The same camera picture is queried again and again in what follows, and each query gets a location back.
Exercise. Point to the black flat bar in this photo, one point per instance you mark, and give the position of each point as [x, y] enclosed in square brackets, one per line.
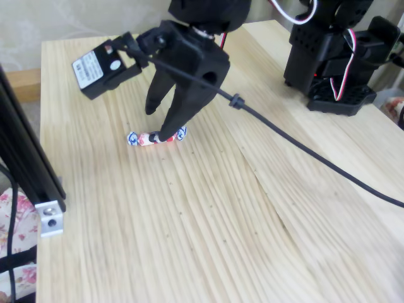
[19, 259]

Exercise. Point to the floral fabric cushion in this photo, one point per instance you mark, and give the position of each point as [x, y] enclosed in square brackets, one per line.
[393, 109]
[22, 208]

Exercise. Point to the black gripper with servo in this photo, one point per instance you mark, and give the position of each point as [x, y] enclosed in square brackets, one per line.
[196, 63]

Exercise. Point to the camera stand profile bar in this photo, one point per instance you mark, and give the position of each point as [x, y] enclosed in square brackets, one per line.
[28, 142]

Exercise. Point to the silver metal corner bracket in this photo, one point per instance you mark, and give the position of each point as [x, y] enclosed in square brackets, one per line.
[49, 217]

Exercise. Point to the candy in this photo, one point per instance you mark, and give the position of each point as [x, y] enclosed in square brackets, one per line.
[142, 139]

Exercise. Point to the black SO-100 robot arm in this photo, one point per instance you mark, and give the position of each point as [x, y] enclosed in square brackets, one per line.
[205, 12]

